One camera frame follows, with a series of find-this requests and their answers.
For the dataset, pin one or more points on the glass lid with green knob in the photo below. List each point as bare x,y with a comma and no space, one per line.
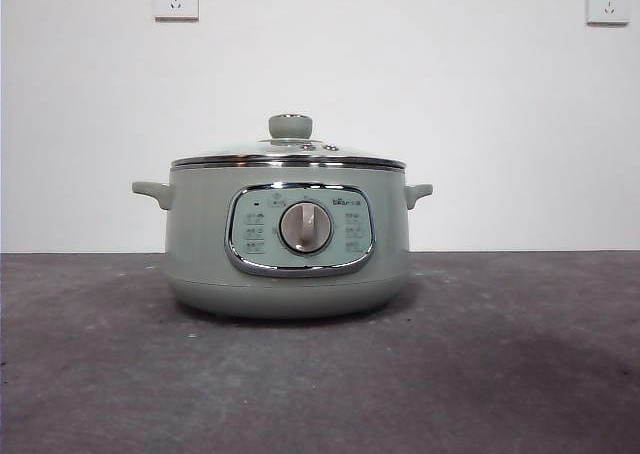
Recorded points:
290,126

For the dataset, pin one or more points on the grey pot dial knob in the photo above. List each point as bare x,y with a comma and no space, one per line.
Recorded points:
305,226

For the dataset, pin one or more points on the pale green electric pot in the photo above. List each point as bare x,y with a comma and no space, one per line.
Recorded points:
200,234

